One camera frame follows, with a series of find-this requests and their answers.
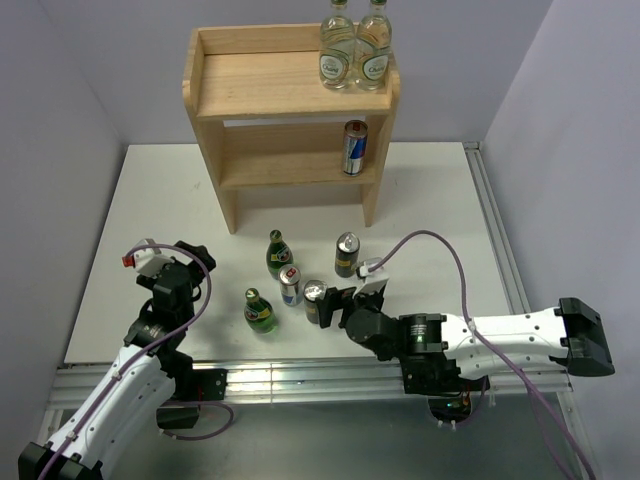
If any green glass bottle front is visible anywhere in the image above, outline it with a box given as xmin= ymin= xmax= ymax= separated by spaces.
xmin=244 ymin=288 xmax=277 ymax=334

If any green glass bottle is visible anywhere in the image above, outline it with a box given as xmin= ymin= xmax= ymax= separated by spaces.
xmin=266 ymin=229 xmax=294 ymax=280
xmin=244 ymin=288 xmax=277 ymax=334

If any blue silver can red top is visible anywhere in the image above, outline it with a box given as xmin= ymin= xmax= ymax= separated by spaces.
xmin=342 ymin=120 xmax=368 ymax=176

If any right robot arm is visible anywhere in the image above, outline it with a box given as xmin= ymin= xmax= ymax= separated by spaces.
xmin=316 ymin=287 xmax=615 ymax=395

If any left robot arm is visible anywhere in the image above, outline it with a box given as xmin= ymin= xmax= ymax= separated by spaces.
xmin=18 ymin=239 xmax=216 ymax=479

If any wooden shelf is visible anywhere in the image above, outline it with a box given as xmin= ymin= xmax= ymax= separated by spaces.
xmin=182 ymin=24 xmax=401 ymax=233

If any black can front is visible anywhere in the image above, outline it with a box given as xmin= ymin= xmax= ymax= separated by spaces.
xmin=303 ymin=280 xmax=328 ymax=324

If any black can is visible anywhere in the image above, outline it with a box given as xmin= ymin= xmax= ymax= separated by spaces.
xmin=303 ymin=280 xmax=328 ymax=324
xmin=334 ymin=232 xmax=360 ymax=278

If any blue silver energy can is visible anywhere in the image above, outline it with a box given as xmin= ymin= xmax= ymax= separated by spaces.
xmin=278 ymin=264 xmax=302 ymax=306

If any black can back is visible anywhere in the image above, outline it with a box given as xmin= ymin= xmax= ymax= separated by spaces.
xmin=334 ymin=232 xmax=360 ymax=278

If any green glass bottle back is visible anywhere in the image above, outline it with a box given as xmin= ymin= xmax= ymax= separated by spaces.
xmin=266 ymin=229 xmax=294 ymax=280

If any clear glass bottle left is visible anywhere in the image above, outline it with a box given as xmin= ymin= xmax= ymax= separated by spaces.
xmin=318 ymin=0 xmax=355 ymax=90

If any clear glass bottle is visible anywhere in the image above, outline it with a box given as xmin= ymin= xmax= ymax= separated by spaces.
xmin=355 ymin=0 xmax=392 ymax=90
xmin=318 ymin=0 xmax=355 ymax=90

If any clear glass bottle right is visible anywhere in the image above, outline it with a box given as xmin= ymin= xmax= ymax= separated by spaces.
xmin=355 ymin=0 xmax=392 ymax=90

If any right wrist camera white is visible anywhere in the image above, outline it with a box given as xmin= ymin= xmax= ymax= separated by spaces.
xmin=355 ymin=257 xmax=389 ymax=295

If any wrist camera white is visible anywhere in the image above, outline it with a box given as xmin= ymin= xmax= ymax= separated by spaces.
xmin=122 ymin=238 xmax=174 ymax=278
xmin=355 ymin=257 xmax=389 ymax=295

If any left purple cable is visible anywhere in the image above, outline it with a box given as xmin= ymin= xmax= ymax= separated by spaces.
xmin=37 ymin=243 xmax=236 ymax=480

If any purple cable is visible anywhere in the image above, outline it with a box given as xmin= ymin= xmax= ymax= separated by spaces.
xmin=37 ymin=243 xmax=236 ymax=480
xmin=369 ymin=229 xmax=599 ymax=480

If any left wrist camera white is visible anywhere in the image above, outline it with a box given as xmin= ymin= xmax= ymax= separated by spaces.
xmin=122 ymin=238 xmax=174 ymax=278

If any aluminium rail front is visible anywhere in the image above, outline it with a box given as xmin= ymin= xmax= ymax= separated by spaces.
xmin=46 ymin=357 xmax=573 ymax=410

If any aluminium rail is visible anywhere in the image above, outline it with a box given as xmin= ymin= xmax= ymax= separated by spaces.
xmin=462 ymin=142 xmax=531 ymax=314
xmin=46 ymin=357 xmax=573 ymax=410

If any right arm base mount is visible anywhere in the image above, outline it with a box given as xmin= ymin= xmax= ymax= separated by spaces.
xmin=400 ymin=355 xmax=490 ymax=423

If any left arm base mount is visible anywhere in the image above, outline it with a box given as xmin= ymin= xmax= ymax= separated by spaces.
xmin=155 ymin=368 xmax=235 ymax=441

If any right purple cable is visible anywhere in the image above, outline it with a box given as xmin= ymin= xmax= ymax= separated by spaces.
xmin=369 ymin=229 xmax=599 ymax=480

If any aluminium rail right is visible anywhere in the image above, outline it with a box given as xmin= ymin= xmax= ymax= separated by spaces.
xmin=462 ymin=142 xmax=531 ymax=314

